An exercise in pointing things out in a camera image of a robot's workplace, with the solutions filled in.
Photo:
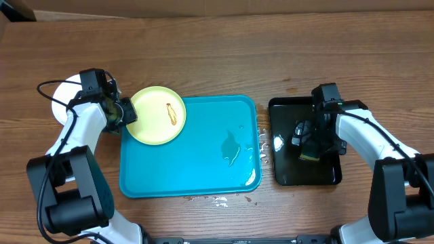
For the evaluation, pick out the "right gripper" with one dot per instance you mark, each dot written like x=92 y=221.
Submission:
x=340 y=148

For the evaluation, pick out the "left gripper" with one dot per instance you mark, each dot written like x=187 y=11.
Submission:
x=131 y=114

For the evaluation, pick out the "white plate with stain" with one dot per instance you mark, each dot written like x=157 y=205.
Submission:
x=64 y=93

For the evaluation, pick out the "yellow green sponge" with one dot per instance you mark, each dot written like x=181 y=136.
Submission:
x=309 y=152

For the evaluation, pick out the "yellow-green plate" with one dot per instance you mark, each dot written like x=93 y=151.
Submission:
x=161 y=115

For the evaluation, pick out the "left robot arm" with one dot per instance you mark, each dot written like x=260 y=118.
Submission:
x=72 y=195

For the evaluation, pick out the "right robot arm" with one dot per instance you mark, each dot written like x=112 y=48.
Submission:
x=400 y=206

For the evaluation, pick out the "black water tray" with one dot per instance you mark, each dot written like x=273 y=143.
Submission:
x=289 y=168

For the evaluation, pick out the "teal plastic tray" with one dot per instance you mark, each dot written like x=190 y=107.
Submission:
x=216 y=152

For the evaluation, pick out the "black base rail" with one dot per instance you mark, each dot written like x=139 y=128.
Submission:
x=300 y=239

